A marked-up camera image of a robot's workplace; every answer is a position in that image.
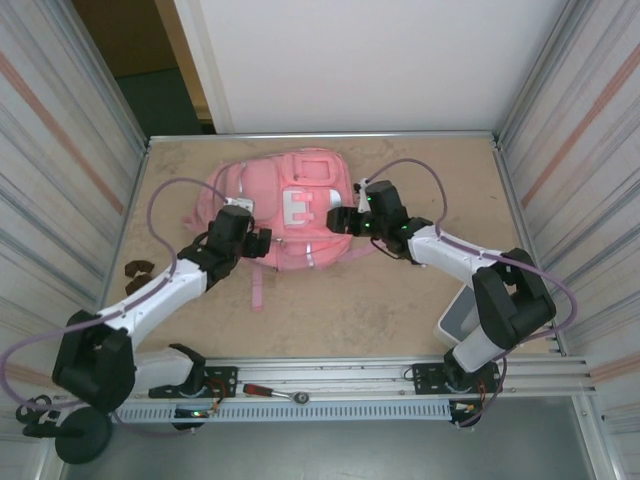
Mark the pink backpack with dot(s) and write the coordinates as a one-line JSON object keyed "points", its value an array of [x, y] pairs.
{"points": [[260, 200]]}

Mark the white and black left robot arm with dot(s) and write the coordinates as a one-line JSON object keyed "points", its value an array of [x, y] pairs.
{"points": [[160, 290]]}

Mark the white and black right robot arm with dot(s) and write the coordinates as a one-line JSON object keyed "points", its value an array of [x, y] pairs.
{"points": [[445, 250]]}

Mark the small brown crumpled object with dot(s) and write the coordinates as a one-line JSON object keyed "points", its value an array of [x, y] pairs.
{"points": [[137, 267]]}

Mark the white rectangular tray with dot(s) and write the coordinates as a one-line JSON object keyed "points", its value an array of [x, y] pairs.
{"points": [[452, 320]]}

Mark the small circuit board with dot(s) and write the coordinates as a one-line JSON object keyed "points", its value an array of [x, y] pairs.
{"points": [[467, 410], [195, 414]]}

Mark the black round-base stand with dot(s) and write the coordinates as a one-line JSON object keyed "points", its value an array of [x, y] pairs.
{"points": [[82, 442]]}

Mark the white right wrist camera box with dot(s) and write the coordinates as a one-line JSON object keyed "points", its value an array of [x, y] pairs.
{"points": [[362, 195]]}

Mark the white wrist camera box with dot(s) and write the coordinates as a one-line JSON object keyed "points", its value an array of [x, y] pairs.
{"points": [[240, 204], [362, 195]]}

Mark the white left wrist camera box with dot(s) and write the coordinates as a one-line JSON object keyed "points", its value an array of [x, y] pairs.
{"points": [[240, 204]]}

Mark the thin aluminium frame rail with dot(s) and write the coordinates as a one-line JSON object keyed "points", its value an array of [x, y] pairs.
{"points": [[400, 135]]}

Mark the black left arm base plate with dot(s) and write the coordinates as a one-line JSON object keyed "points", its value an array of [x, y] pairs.
{"points": [[222, 380]]}

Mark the wide aluminium frame rail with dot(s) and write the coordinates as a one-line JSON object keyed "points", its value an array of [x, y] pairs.
{"points": [[325, 372]]}

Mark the white door frame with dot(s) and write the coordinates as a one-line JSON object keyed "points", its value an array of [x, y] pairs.
{"points": [[206, 65]]}

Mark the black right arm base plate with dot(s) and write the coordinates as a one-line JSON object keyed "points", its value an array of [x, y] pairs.
{"points": [[430, 375]]}

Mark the aluminium frame post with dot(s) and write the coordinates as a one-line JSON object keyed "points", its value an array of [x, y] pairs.
{"points": [[111, 85], [540, 70]]}

